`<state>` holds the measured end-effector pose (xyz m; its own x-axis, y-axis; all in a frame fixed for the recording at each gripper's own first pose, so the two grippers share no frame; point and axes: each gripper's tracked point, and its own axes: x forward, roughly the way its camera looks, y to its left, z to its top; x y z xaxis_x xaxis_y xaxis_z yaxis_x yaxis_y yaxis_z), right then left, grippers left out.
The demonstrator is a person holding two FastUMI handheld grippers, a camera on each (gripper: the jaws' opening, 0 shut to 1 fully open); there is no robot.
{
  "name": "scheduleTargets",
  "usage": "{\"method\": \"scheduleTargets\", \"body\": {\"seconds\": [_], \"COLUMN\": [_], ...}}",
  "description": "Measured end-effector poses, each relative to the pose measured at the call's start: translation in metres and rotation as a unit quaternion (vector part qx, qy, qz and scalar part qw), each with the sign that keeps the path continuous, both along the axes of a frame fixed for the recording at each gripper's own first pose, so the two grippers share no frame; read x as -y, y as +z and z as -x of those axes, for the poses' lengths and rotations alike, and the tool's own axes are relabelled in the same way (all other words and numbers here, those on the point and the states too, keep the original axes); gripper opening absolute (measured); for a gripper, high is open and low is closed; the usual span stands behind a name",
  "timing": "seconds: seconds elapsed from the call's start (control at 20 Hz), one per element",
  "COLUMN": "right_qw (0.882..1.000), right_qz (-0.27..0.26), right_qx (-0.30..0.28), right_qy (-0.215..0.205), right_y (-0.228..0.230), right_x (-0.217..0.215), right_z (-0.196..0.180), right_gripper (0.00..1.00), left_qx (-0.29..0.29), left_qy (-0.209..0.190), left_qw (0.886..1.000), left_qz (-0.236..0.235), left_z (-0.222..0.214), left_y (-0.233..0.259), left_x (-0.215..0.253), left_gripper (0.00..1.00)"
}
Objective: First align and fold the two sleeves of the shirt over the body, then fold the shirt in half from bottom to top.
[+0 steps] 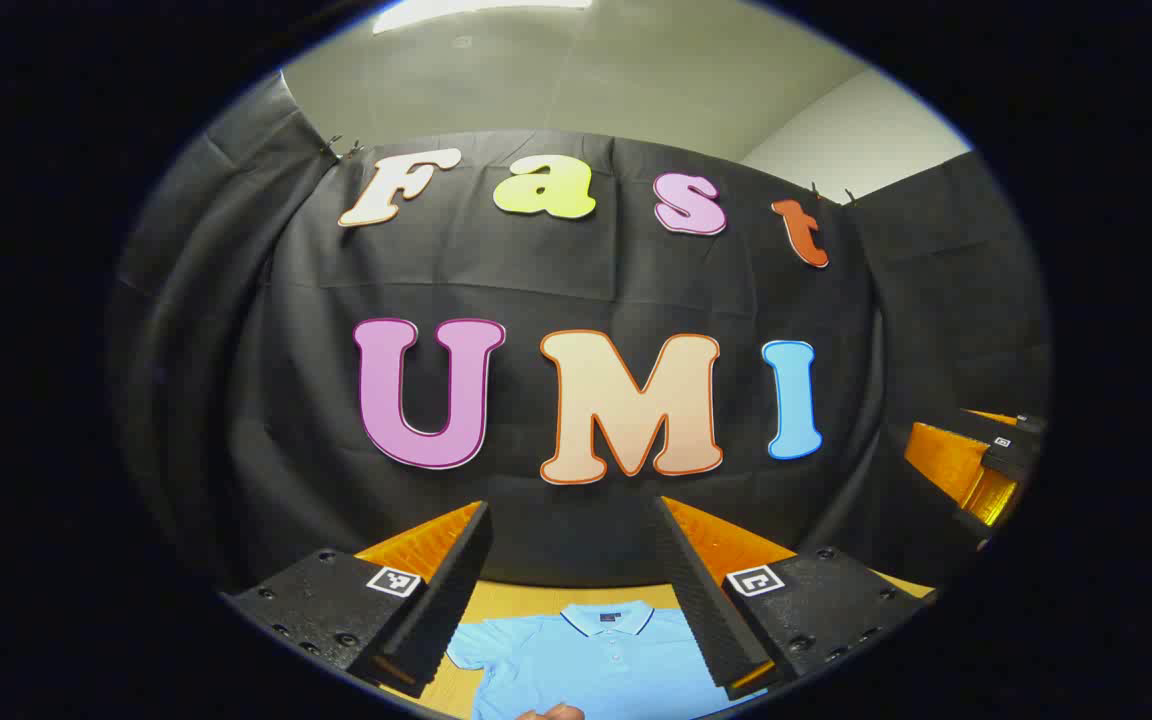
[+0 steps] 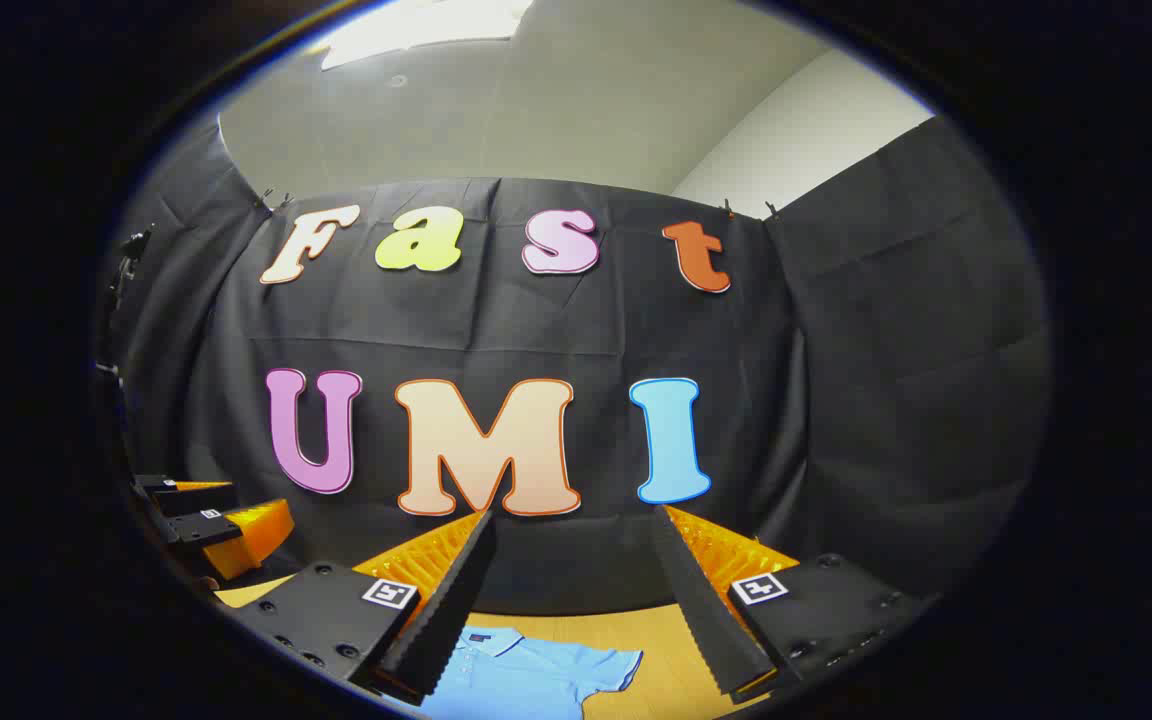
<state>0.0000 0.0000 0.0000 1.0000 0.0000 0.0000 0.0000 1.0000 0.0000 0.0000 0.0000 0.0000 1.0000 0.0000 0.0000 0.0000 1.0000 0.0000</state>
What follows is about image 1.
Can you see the black backdrop cloth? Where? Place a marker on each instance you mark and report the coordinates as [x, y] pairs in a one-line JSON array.
[[536, 280]]

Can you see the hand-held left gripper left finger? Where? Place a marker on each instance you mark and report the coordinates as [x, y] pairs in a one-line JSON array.
[[456, 590]]

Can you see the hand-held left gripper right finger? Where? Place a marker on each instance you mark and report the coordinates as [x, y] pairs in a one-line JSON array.
[[691, 590]]

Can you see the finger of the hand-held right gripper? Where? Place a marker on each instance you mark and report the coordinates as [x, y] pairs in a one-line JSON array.
[[946, 465], [1031, 428]]

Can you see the light blue T-shirt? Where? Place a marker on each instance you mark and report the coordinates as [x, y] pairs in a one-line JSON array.
[[586, 665]]

